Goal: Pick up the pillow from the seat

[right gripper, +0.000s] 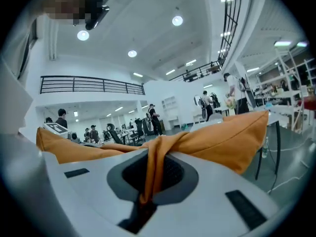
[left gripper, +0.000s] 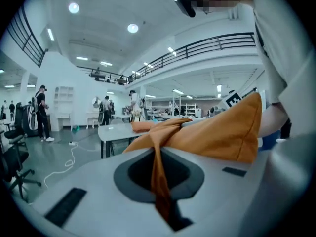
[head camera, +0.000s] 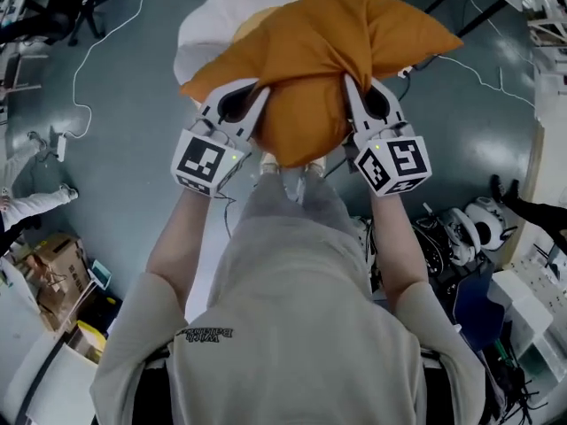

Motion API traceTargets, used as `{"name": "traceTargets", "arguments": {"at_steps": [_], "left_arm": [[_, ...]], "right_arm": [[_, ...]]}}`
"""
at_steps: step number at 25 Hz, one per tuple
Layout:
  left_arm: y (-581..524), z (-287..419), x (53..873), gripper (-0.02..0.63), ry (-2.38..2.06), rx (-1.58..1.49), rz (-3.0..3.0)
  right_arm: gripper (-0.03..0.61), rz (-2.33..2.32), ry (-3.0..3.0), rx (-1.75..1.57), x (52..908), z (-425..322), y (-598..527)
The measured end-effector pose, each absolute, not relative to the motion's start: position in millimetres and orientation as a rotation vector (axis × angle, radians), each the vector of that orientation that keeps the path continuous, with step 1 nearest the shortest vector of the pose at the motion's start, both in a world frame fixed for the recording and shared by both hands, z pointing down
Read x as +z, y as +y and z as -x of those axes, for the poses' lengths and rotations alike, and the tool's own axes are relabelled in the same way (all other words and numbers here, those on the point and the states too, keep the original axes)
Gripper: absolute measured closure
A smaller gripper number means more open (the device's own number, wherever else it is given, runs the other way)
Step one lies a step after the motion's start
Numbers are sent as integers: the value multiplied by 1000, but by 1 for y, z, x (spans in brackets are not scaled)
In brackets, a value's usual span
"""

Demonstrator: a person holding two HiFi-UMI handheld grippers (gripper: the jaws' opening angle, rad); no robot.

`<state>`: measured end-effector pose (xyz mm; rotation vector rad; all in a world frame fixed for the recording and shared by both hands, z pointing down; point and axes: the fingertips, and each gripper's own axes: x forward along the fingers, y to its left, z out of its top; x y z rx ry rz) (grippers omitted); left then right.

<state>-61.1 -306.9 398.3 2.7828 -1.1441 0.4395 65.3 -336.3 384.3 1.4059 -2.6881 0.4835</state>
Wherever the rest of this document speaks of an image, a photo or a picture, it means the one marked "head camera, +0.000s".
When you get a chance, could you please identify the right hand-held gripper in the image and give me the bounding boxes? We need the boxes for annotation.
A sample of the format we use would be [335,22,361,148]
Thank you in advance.
[344,76,433,198]

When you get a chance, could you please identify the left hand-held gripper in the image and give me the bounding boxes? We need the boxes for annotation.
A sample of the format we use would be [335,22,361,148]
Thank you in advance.
[170,77,271,199]

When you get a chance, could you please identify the orange cushion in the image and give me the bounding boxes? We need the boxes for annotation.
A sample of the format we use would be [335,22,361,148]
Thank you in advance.
[179,0,465,169]

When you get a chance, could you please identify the person's right forearm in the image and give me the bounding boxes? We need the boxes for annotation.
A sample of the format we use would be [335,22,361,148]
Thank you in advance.
[369,191,431,310]

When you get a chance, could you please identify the person's left forearm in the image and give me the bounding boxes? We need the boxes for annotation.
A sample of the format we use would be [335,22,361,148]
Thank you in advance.
[144,187,230,301]

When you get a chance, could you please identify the white shell-shaped chair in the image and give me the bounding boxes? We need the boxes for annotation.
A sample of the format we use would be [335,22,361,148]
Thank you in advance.
[172,0,321,89]

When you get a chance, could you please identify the round yellow cushion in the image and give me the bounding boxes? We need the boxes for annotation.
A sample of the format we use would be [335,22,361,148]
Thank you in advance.
[231,6,279,44]

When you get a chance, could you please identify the person's grey trousers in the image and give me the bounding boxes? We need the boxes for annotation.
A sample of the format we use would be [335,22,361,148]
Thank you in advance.
[240,167,356,248]

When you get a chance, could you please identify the white round device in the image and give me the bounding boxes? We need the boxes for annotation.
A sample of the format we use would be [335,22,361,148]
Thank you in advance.
[463,196,509,252]

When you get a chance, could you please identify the black office chair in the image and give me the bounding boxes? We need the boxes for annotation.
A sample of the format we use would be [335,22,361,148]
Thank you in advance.
[25,0,133,47]

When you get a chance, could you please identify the pale teal box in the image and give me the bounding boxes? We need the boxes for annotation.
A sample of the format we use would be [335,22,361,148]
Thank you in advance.
[88,259,113,290]

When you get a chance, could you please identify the dark blue chair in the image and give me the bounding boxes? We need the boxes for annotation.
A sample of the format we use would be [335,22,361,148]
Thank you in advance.
[454,262,507,350]

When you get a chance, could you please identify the person's beige shirt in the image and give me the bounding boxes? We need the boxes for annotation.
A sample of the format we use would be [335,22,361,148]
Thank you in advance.
[89,213,489,425]

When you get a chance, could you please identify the brown cardboard box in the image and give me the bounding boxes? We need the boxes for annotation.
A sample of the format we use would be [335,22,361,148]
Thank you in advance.
[25,232,93,332]

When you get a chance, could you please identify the yellow box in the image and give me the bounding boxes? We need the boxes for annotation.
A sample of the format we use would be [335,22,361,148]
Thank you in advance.
[76,320,108,366]

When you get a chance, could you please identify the long white cable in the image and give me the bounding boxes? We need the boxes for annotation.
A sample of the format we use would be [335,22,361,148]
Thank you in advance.
[435,0,538,111]
[72,0,148,140]

